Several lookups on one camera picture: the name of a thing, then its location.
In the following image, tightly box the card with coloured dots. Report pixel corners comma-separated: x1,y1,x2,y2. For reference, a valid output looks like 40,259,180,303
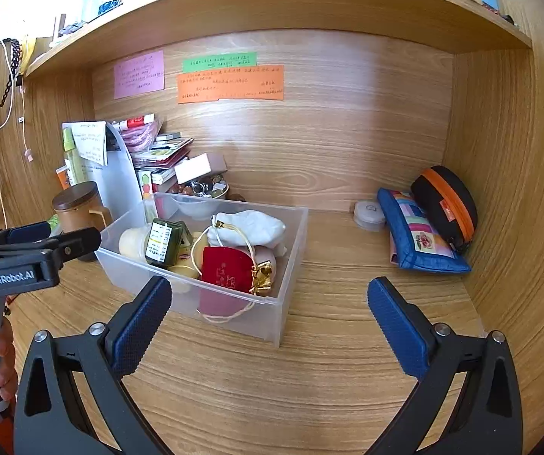
138,169,155,201

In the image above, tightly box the person's left hand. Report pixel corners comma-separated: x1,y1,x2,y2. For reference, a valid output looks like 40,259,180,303
0,317,19,403

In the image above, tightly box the black beaded band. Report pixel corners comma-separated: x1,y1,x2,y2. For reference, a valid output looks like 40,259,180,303
0,38,22,108

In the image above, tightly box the pink coiled cable bag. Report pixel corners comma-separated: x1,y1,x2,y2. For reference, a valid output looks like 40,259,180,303
120,116,165,152

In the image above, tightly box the green sticky note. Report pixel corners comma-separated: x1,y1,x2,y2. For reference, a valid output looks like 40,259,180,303
182,51,258,73

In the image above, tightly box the yellow hanging item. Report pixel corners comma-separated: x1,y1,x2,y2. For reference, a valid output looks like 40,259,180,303
20,35,41,75

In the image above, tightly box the white round container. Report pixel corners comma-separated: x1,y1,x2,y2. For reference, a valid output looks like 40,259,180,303
352,200,388,232

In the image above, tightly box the white bowl of beads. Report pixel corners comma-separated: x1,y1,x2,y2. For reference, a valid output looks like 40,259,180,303
172,177,230,221

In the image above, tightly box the gold ribbon bow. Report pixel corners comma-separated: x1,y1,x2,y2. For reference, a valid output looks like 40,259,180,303
251,260,275,295

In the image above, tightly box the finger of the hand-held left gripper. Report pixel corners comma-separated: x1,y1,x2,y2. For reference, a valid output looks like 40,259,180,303
0,226,103,265
0,221,53,249

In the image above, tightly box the wooden shelf board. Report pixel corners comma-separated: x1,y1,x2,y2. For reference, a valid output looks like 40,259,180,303
24,0,533,79

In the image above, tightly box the white cloth pouch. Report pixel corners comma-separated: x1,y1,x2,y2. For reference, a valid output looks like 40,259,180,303
210,209,288,257

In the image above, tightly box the black case with orange zipper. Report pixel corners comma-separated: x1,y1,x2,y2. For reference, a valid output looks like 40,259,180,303
410,165,478,255

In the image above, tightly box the brown lidded mug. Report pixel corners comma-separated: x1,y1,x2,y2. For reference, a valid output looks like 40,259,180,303
52,181,113,262

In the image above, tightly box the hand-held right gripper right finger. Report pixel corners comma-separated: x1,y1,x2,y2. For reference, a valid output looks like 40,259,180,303
367,277,525,455

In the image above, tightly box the pink sticky note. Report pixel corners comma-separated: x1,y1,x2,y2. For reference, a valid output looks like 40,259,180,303
113,50,165,100

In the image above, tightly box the blue and white mug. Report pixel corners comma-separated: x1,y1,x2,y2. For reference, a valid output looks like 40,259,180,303
81,0,124,23

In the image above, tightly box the dark green labelled box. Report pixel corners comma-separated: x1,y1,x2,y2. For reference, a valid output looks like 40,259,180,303
145,218,195,267

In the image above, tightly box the wooden desktop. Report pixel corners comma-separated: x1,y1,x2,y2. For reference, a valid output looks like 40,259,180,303
5,194,491,455

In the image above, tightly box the white handwritten paper note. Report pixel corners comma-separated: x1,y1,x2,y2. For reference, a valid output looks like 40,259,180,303
70,122,110,166

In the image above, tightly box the blue patchwork pouch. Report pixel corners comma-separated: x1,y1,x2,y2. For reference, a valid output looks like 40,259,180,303
377,188,472,275

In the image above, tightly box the small white cardboard box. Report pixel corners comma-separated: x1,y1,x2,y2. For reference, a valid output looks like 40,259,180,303
174,152,228,185

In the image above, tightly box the red and white tube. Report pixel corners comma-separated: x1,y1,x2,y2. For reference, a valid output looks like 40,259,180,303
112,114,157,130

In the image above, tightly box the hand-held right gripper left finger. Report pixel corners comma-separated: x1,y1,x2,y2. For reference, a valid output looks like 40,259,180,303
13,275,173,455

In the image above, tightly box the clear plastic storage box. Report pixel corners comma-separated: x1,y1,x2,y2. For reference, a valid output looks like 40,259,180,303
96,192,310,348

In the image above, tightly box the red pouch with gold tassel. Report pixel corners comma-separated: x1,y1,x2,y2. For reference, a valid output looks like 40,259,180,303
198,217,259,324

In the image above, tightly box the green spray bottle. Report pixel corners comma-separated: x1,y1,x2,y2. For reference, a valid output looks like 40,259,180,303
62,128,86,187

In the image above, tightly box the stack of books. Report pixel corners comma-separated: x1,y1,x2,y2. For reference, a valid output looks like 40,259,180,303
135,133,195,185

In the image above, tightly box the orange sticky note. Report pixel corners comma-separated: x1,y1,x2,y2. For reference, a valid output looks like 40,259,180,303
177,65,286,104

